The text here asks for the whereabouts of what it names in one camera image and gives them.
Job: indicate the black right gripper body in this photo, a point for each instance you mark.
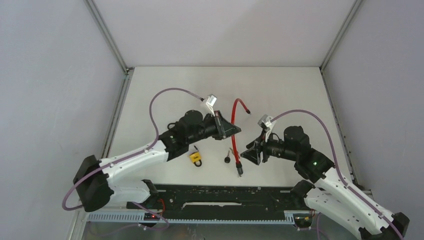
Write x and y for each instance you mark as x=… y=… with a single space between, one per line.
x=265 y=148

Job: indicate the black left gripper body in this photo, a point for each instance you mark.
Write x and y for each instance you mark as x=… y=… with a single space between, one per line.
x=213 y=130

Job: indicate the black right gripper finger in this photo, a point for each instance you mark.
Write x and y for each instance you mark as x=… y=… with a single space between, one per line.
x=255 y=144
x=253 y=155

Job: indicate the black key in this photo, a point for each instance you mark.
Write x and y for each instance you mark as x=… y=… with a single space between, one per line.
x=227 y=159

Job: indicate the yellow padlock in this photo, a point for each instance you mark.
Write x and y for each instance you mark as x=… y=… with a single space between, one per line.
x=195 y=157

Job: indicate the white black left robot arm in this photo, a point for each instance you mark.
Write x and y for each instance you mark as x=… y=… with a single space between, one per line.
x=99 y=181

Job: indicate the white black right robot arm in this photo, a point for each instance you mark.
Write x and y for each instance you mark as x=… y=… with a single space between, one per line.
x=324 y=190

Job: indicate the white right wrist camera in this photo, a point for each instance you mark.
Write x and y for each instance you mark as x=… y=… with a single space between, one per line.
x=265 y=122

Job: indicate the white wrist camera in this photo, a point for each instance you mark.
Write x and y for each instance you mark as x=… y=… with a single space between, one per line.
x=265 y=122
x=208 y=103

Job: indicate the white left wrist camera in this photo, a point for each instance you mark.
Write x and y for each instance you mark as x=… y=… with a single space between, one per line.
x=208 y=103

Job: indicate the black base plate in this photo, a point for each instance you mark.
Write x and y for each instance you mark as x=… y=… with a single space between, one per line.
x=228 y=204

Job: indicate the aluminium frame rail left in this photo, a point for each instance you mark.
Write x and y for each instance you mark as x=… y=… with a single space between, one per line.
x=107 y=94

